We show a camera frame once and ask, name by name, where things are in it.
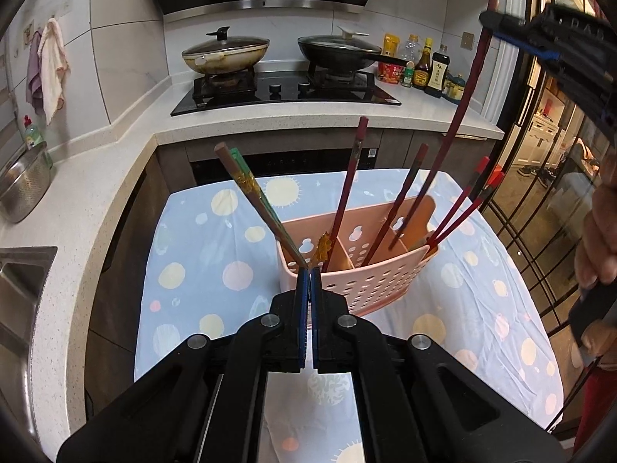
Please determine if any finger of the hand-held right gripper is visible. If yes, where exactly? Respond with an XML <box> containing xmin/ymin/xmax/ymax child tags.
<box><xmin>479</xmin><ymin>10</ymin><xmax>536</xmax><ymax>34</ymax></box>
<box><xmin>496</xmin><ymin>29</ymin><xmax>562</xmax><ymax>62</ymax></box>

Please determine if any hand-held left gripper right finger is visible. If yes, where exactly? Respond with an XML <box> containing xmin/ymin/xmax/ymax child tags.
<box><xmin>311</xmin><ymin>270</ymin><xmax>565</xmax><ymax>463</ymax></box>

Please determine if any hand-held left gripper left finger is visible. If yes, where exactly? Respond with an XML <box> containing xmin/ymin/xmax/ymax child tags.
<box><xmin>57</xmin><ymin>269</ymin><xmax>309</xmax><ymax>463</ymax></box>

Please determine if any pink perforated utensil basket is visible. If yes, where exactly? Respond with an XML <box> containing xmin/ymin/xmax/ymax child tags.
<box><xmin>276</xmin><ymin>197</ymin><xmax>439</xmax><ymax>316</ymax></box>

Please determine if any dark red patterned chopstick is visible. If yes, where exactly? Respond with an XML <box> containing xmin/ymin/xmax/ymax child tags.
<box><xmin>389</xmin><ymin>0</ymin><xmax>499</xmax><ymax>247</ymax></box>
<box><xmin>361</xmin><ymin>143</ymin><xmax>430</xmax><ymax>267</ymax></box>

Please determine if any dark brown chopstick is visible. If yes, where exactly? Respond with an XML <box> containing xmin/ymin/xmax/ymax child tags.
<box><xmin>214</xmin><ymin>142</ymin><xmax>309</xmax><ymax>271</ymax></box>

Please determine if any red-tipped chopstick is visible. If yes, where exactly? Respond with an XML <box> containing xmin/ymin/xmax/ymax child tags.
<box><xmin>427</xmin><ymin>155</ymin><xmax>491</xmax><ymax>244</ymax></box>
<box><xmin>429</xmin><ymin>170</ymin><xmax>506</xmax><ymax>249</ymax></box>

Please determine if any person's right forearm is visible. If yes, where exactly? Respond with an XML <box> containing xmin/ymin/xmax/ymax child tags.
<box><xmin>573</xmin><ymin>338</ymin><xmax>617</xmax><ymax>456</ymax></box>

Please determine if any person's right hand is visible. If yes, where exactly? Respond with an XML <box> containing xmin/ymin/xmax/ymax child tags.
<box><xmin>576</xmin><ymin>181</ymin><xmax>617</xmax><ymax>295</ymax></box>

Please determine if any blue condiment jar set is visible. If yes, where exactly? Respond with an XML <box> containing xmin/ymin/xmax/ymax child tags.
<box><xmin>443</xmin><ymin>73</ymin><xmax>467</xmax><ymax>104</ymax></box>

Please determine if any dark sauce bottle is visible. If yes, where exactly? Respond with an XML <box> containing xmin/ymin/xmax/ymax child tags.
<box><xmin>424</xmin><ymin>44</ymin><xmax>451</xmax><ymax>98</ymax></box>

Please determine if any clear plastic bottle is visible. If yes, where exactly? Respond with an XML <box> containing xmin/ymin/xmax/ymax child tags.
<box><xmin>402</xmin><ymin>35</ymin><xmax>421</xmax><ymax>66</ymax></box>

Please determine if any brown bottle yellow cap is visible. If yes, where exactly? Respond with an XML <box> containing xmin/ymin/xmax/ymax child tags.
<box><xmin>413</xmin><ymin>37</ymin><xmax>433</xmax><ymax>91</ymax></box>

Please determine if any blue printed tablecloth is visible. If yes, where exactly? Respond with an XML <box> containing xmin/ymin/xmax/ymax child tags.
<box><xmin>134</xmin><ymin>169</ymin><xmax>565</xmax><ymax>463</ymax></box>

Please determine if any black-framed glass door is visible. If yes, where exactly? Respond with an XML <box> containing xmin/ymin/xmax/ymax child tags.
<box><xmin>482</xmin><ymin>0</ymin><xmax>617</xmax><ymax>444</ymax></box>

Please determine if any tan wooden spatula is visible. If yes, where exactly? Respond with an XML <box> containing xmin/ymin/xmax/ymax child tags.
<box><xmin>402</xmin><ymin>197</ymin><xmax>437</xmax><ymax>252</ymax></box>

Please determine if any black wok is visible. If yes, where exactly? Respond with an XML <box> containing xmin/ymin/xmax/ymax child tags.
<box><xmin>297</xmin><ymin>39</ymin><xmax>410</xmax><ymax>75</ymax></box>

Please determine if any black gas stove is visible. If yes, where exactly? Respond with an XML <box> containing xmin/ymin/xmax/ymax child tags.
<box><xmin>170</xmin><ymin>70</ymin><xmax>402</xmax><ymax>117</ymax></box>

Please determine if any white stone kitchen countertop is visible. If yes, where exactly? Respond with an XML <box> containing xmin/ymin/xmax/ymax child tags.
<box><xmin>0</xmin><ymin>55</ymin><xmax>504</xmax><ymax>463</ymax></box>

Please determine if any beige frying pan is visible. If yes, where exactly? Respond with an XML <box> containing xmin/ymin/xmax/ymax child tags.
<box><xmin>182</xmin><ymin>39</ymin><xmax>271</xmax><ymax>76</ymax></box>

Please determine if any steel kitchen sink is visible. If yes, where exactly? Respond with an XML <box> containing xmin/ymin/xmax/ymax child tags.
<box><xmin>0</xmin><ymin>246</ymin><xmax>59</xmax><ymax>444</ymax></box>

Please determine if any steel colander bowl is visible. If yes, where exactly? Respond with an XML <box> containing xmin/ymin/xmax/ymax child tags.
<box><xmin>0</xmin><ymin>142</ymin><xmax>55</xmax><ymax>223</ymax></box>

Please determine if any green dish soap bottle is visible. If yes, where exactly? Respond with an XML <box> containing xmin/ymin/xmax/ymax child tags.
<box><xmin>23</xmin><ymin>116</ymin><xmax>48</xmax><ymax>151</ymax></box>

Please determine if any white hanging towel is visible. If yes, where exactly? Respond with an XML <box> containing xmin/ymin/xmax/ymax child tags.
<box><xmin>37</xmin><ymin>18</ymin><xmax>71</xmax><ymax>125</ymax></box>

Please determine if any purple hanging cloth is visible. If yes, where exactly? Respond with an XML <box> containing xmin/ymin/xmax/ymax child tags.
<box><xmin>25</xmin><ymin>31</ymin><xmax>46</xmax><ymax>117</ymax></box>

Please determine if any glass lid white handle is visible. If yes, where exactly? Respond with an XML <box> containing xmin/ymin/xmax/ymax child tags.
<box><xmin>299</xmin><ymin>26</ymin><xmax>381</xmax><ymax>55</ymax></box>

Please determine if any glass lid black handle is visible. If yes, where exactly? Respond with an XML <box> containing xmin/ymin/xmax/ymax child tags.
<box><xmin>183</xmin><ymin>27</ymin><xmax>270</xmax><ymax>59</ymax></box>

